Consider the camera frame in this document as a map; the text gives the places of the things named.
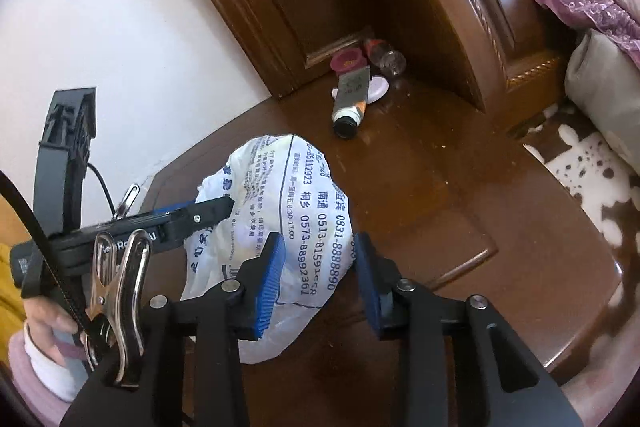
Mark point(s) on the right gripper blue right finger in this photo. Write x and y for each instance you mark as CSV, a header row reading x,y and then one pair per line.
x,y
370,285

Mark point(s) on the left metal clip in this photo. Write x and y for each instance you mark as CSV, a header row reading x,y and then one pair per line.
x,y
127,201

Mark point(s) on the grey pillow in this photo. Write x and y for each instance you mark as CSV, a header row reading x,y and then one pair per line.
x,y
603,82

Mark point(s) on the right metal clip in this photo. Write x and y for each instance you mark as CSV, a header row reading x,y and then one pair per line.
x,y
114,305

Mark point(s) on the small glass bottle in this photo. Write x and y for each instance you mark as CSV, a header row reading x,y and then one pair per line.
x,y
390,62

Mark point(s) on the left hand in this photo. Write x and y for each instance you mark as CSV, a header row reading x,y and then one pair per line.
x,y
50,333

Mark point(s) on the white bag blue text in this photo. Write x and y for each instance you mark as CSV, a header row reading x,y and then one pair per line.
x,y
277,184

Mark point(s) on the silver hand cream tube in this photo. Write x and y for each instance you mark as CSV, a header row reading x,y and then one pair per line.
x,y
346,118

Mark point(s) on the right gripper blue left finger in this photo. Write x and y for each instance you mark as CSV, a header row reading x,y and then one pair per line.
x,y
270,264

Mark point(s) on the white round lid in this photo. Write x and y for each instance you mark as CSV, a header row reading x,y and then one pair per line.
x,y
372,89

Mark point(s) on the brown white patterned bedsheet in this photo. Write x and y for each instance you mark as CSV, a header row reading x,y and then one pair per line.
x,y
566,142

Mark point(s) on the left forearm pink sleeve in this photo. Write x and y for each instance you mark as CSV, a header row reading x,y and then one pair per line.
x,y
47,388

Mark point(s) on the metal clip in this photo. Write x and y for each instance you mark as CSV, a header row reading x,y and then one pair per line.
x,y
114,305
127,201

